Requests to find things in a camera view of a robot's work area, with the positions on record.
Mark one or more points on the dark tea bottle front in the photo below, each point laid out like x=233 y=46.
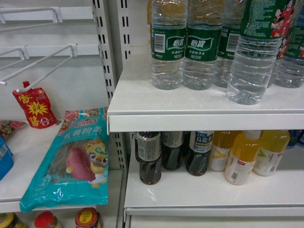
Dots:
x=149 y=153

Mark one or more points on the water bottle green label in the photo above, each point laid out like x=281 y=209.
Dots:
x=228 y=40
x=203 y=31
x=168 y=40

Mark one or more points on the yellow lid jar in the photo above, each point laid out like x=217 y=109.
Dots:
x=11 y=220

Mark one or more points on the white slotted shelf upright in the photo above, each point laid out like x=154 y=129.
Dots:
x=117 y=151

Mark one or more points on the red lid sauce jar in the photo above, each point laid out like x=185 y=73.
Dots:
x=46 y=219

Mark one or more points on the water bottle green label left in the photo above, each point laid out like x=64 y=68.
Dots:
x=168 y=40

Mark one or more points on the dark tea bottle middle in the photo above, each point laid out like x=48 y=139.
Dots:
x=171 y=149

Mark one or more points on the red sauce pouch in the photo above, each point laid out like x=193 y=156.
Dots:
x=37 y=107

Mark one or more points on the yellow drink bottle left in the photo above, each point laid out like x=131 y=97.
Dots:
x=221 y=146

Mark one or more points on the white left shelf board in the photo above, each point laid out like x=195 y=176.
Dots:
x=29 y=147

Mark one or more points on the floral snack packet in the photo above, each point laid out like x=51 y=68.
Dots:
x=7 y=127

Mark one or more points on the water bottle green label middle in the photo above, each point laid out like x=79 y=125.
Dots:
x=203 y=31

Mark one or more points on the water bottle green label right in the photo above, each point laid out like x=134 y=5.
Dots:
x=228 y=40

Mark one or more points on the white shelf board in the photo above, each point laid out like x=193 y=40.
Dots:
x=180 y=194
x=138 y=106
x=29 y=147

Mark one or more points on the blue package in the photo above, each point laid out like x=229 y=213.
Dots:
x=6 y=158

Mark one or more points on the oolong tea bottle blue label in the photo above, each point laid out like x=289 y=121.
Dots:
x=198 y=154

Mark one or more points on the white display peg hook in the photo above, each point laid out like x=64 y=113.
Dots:
x=73 y=53

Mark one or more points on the yellow drink bottle front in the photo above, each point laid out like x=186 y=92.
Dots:
x=242 y=157

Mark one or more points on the yellow drink bottle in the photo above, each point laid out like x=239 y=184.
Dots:
x=242 y=157
x=273 y=144
x=221 y=146

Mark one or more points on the teal noodle snack bag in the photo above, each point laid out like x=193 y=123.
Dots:
x=75 y=168

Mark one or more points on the dark red lid jar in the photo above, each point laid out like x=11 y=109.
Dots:
x=88 y=218

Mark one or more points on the dark tea bottle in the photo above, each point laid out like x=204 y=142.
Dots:
x=149 y=153
x=171 y=149

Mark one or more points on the yellow drink bottle right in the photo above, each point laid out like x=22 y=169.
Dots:
x=273 y=144

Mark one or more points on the clear water bottle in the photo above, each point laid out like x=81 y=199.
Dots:
x=263 y=26

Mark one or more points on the white lower shelf board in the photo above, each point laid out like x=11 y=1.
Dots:
x=180 y=194

